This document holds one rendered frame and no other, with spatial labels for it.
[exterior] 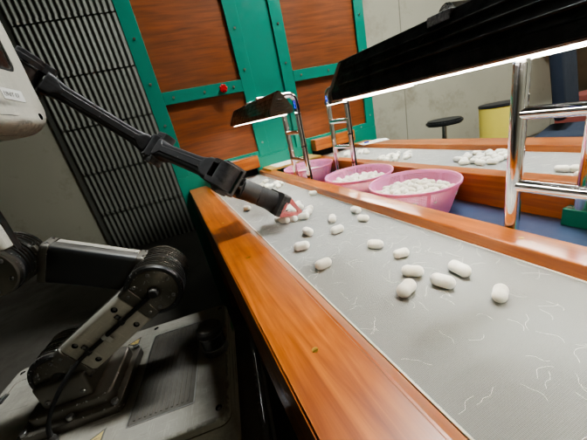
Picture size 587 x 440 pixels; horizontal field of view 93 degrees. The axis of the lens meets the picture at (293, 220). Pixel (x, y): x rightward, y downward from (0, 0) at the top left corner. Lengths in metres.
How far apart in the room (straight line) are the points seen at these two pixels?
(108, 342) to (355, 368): 0.62
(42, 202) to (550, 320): 3.96
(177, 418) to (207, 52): 1.57
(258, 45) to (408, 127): 2.76
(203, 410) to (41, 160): 3.40
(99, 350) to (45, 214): 3.23
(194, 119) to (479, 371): 1.58
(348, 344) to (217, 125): 1.48
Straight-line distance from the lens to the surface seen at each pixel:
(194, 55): 1.74
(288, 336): 0.40
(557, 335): 0.46
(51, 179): 3.87
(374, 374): 0.35
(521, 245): 0.58
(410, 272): 0.51
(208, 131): 1.69
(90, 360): 0.87
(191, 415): 0.78
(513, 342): 0.44
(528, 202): 0.94
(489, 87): 4.98
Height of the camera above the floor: 1.04
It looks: 20 degrees down
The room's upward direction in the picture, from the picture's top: 13 degrees counter-clockwise
